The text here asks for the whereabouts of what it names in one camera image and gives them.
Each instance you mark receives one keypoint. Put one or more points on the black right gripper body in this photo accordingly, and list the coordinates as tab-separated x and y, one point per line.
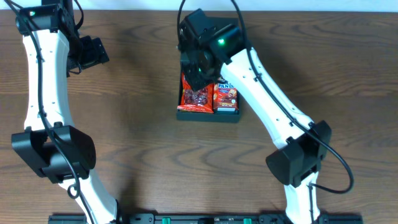
197	76

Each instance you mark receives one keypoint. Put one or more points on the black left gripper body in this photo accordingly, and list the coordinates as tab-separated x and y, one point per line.
84	54

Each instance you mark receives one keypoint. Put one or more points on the red Hello Panda box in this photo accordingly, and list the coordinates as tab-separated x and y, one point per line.
225	97

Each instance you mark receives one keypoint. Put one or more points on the red Hacks candy bag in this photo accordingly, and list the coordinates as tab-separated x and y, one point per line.
200	101

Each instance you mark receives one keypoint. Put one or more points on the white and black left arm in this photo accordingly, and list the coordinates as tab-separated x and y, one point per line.
50	144

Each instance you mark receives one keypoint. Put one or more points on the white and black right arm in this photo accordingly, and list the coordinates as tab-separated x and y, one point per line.
296	161

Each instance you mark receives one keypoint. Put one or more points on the dark green open gift box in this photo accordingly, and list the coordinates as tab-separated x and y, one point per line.
217	116

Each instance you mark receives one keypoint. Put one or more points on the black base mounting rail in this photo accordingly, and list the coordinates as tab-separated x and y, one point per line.
268	218

